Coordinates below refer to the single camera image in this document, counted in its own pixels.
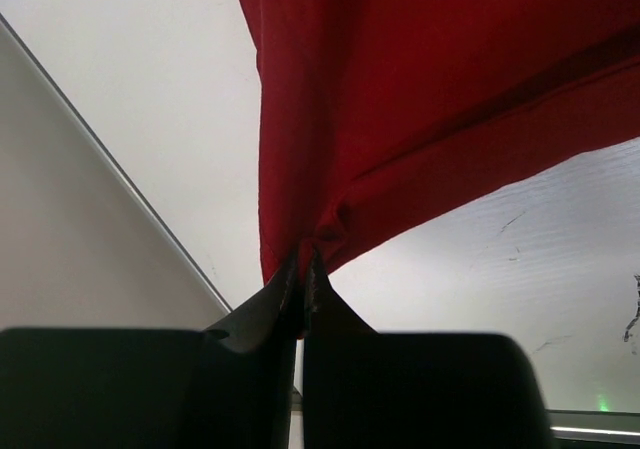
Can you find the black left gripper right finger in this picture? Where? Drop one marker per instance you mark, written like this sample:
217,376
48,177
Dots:
365,389

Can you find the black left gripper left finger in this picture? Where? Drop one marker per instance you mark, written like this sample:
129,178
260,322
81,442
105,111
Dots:
227,386

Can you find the red t shirt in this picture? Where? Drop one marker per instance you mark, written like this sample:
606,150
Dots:
379,115

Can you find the aluminium table edge rail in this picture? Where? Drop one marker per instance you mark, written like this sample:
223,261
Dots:
71,217

